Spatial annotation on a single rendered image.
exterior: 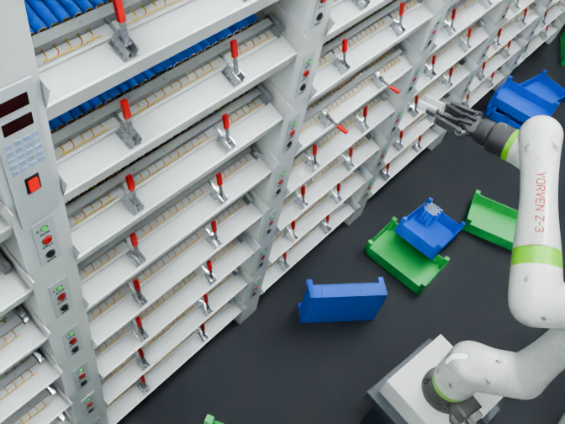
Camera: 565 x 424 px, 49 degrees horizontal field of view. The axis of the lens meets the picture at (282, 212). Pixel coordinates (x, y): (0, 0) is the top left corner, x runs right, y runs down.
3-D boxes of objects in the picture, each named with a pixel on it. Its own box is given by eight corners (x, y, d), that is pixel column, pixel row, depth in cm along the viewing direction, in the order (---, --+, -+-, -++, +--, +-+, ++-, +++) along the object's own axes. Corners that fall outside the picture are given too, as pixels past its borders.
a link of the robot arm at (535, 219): (511, 257, 156) (559, 260, 152) (512, 243, 146) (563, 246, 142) (517, 128, 167) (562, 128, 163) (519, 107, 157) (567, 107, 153)
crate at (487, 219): (530, 225, 291) (538, 214, 285) (523, 256, 279) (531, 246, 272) (470, 199, 295) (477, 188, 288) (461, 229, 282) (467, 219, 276)
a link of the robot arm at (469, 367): (482, 409, 184) (509, 385, 169) (431, 400, 183) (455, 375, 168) (478, 368, 192) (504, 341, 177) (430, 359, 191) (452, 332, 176)
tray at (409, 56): (405, 73, 207) (422, 57, 199) (288, 161, 174) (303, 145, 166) (367, 28, 207) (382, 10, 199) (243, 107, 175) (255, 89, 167)
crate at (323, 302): (373, 320, 246) (369, 302, 251) (388, 294, 231) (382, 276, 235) (300, 323, 241) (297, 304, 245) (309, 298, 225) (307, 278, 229)
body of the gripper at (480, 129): (480, 152, 177) (452, 138, 181) (494, 138, 181) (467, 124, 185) (487, 131, 171) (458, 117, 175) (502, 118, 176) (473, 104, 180)
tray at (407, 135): (448, 110, 291) (467, 95, 279) (374, 174, 258) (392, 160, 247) (420, 77, 291) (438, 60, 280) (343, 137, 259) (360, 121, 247)
